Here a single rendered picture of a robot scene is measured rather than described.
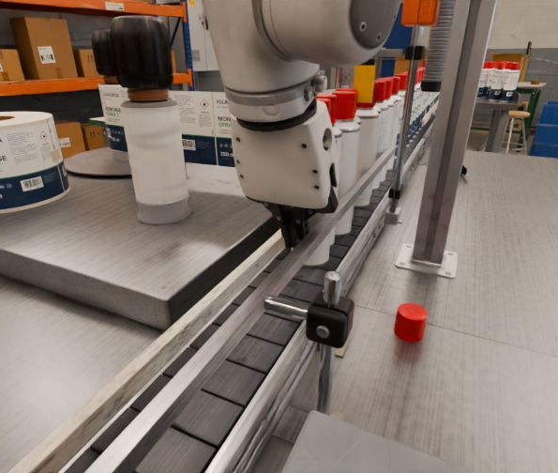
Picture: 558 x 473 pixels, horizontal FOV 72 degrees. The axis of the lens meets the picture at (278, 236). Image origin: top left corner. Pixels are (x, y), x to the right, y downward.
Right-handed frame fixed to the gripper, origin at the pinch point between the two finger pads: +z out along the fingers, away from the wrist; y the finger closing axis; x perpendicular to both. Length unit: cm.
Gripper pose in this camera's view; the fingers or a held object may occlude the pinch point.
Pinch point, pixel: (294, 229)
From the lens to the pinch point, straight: 45.6
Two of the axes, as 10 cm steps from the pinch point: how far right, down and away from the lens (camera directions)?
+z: 1.4, 7.2, 6.8
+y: -9.1, -1.8, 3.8
